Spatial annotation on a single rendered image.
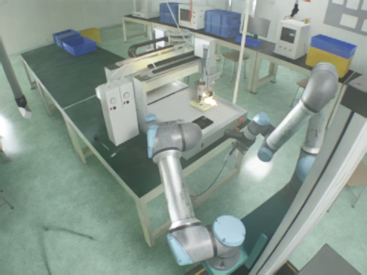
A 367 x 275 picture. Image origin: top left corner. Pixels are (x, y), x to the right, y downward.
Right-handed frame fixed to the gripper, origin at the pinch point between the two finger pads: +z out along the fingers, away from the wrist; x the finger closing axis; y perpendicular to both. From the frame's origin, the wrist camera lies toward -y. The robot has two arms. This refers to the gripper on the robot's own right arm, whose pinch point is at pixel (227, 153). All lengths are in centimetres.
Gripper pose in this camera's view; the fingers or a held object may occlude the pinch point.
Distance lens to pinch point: 142.4
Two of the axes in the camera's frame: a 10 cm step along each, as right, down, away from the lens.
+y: 8.4, 5.5, -0.2
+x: 4.2, -6.2, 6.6
